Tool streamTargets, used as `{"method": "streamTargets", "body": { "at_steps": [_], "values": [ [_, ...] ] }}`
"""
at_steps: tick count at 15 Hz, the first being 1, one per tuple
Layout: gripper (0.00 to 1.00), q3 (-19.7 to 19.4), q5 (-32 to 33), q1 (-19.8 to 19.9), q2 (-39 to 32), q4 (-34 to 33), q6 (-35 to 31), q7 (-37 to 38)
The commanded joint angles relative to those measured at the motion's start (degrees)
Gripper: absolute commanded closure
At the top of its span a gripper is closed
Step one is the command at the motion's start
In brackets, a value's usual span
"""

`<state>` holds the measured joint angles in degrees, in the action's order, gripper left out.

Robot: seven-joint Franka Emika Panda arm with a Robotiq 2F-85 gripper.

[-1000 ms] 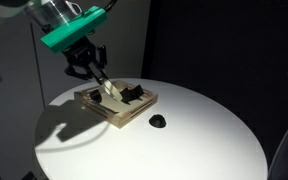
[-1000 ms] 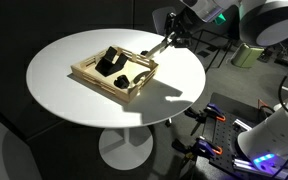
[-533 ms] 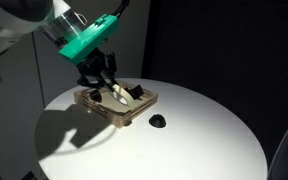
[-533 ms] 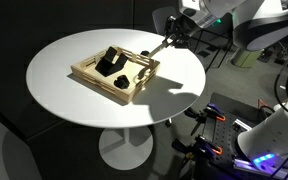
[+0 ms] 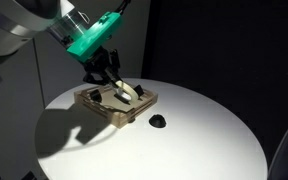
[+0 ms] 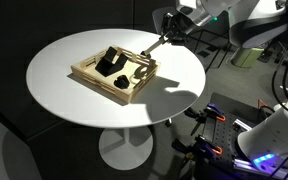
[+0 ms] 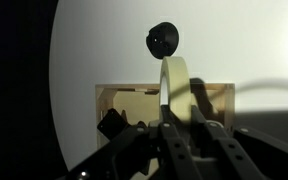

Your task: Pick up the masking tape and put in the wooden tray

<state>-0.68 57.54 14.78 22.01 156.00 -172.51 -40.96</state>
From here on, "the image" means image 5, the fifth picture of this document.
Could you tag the wooden slatted tray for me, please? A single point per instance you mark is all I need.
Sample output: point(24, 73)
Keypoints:
point(120, 116)

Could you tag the small black knob piece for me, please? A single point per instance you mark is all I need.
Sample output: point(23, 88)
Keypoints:
point(95, 95)

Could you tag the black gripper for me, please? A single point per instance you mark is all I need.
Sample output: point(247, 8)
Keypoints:
point(100, 66)

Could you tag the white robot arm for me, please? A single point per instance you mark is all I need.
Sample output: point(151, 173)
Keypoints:
point(20, 20)

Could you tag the beige masking tape roll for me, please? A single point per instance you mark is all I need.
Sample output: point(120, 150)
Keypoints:
point(130, 90)

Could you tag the large black angled block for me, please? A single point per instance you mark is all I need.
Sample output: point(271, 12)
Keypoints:
point(139, 91)

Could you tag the black dome-shaped object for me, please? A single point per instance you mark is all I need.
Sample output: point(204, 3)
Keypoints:
point(157, 121)

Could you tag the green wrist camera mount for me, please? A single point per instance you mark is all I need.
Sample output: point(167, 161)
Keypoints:
point(94, 38)

